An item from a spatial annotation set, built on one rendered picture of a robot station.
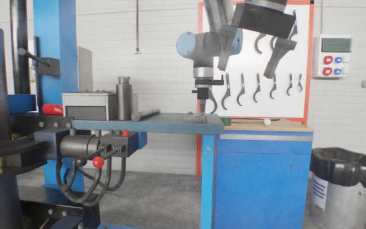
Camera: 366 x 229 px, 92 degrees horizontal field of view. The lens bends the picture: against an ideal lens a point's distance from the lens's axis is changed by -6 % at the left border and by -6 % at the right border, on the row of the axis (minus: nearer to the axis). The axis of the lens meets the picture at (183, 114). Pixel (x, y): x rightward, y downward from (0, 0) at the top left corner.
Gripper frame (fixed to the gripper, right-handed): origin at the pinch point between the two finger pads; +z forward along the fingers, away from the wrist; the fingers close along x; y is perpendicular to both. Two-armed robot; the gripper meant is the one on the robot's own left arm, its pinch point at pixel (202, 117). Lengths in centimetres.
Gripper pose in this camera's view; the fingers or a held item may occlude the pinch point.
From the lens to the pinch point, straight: 85.3
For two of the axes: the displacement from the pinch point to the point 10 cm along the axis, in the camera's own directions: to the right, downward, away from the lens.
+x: -1.1, 1.1, -9.9
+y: -9.9, -0.2, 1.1
